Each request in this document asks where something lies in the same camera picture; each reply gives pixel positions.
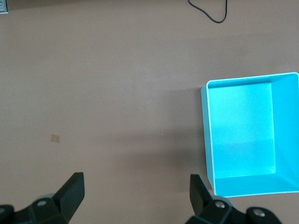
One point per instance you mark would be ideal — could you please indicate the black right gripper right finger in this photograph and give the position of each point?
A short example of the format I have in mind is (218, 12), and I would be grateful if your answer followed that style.
(203, 205)

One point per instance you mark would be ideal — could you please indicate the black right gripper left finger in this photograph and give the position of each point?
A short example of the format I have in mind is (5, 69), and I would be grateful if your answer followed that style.
(63, 200)

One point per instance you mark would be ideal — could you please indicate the silver metal table bracket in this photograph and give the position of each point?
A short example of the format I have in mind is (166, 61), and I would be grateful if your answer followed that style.
(3, 7)

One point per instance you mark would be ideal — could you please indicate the brown tape square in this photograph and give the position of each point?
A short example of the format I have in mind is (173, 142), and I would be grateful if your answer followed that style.
(55, 138)

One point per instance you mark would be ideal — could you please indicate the cyan plastic bin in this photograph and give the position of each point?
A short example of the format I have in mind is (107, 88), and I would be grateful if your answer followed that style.
(240, 128)

